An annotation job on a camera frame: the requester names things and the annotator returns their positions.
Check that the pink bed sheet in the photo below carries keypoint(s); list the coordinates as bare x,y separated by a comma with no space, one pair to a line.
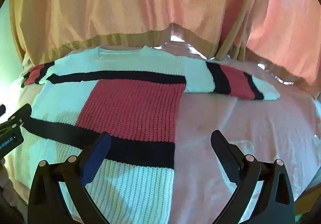
238,118

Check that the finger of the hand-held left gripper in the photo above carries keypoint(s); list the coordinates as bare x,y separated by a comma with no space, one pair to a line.
2,110
20,113

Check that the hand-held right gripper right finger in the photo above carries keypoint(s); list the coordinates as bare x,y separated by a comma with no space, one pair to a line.
227,161

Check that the orange curtain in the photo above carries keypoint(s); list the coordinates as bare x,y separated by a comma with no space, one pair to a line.
100,6
280,26

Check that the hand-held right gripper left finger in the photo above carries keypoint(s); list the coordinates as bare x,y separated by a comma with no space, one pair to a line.
96,156

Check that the white red black knit sweater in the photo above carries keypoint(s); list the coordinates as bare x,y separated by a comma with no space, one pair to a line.
130,108

